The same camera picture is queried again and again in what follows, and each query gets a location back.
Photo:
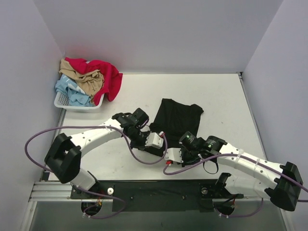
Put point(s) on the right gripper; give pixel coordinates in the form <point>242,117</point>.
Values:
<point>186,158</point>

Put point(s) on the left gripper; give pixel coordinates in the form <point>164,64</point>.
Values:
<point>143,145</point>

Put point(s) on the black t shirt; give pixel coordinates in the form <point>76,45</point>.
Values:
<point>174,119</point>

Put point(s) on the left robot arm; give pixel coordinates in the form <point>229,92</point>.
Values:
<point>65,154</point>

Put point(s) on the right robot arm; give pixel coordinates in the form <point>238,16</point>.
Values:
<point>279,183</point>

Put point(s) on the red t shirt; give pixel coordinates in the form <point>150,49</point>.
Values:
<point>112,77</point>

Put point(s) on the tan t shirt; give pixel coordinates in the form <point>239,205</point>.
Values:
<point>90,82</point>

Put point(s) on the light blue t shirt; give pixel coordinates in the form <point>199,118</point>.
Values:
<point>69,88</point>

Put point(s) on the white plastic basket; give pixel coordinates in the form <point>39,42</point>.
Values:
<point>62,101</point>

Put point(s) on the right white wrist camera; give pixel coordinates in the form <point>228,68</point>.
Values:
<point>174,154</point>

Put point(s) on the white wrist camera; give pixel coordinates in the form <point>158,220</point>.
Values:
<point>155,140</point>
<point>174,154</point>

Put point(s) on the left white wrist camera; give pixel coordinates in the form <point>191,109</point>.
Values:
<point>155,140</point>

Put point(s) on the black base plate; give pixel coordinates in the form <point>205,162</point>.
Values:
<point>165,195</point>

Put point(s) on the aluminium frame rail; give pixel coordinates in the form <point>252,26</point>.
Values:
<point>55,191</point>

